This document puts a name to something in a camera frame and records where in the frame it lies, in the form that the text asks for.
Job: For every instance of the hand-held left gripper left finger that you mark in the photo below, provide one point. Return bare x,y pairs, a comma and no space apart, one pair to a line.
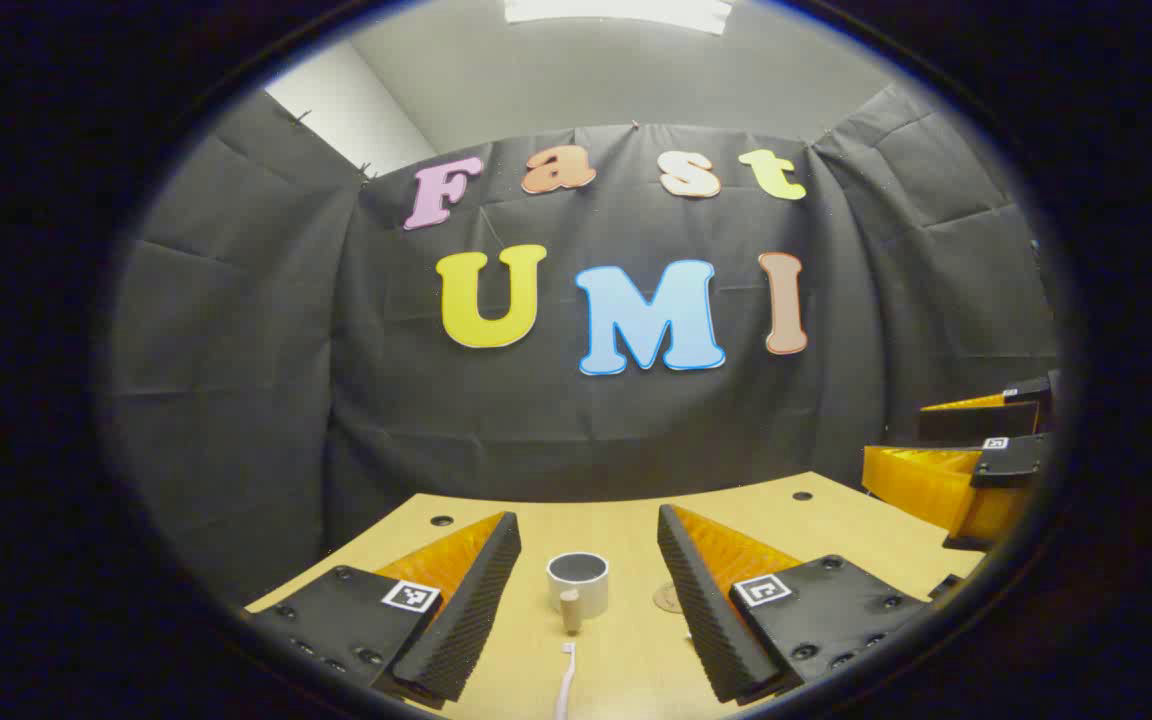
481,610

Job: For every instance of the white ceiling light panel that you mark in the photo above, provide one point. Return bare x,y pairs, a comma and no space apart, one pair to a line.
616,12

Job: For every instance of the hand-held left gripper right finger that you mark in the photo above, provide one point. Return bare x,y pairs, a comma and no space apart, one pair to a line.
701,610

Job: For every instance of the pale pink toothbrush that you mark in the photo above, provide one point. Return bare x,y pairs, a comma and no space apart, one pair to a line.
566,680

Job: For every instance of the round wooden coaster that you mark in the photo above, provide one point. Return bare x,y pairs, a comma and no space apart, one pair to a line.
668,598

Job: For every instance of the light wooden desktop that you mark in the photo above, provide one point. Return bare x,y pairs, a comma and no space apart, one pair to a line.
596,520

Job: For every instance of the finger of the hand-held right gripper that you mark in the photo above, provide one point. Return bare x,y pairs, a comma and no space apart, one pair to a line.
976,425
1011,462

